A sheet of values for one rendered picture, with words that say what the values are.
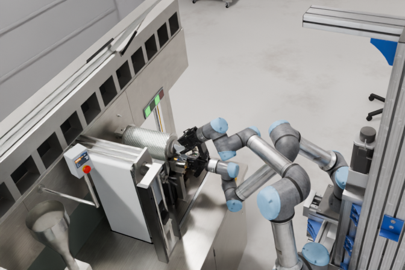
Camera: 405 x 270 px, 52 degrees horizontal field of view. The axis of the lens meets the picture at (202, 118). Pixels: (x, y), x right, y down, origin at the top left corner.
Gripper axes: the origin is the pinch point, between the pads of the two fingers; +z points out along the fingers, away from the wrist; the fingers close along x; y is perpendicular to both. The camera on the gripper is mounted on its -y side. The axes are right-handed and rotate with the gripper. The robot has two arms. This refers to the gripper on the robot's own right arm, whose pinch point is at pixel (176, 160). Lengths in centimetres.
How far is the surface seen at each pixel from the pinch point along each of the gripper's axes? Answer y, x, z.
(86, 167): 56, 62, -3
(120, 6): -68, -314, 250
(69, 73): 93, 58, -5
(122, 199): 11.1, 41.4, 6.5
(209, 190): -19.0, 0.1, -17.7
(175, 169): 6.4, 11.8, -6.2
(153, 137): 21.9, 8.3, 5.7
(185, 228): -19.0, 27.7, -15.8
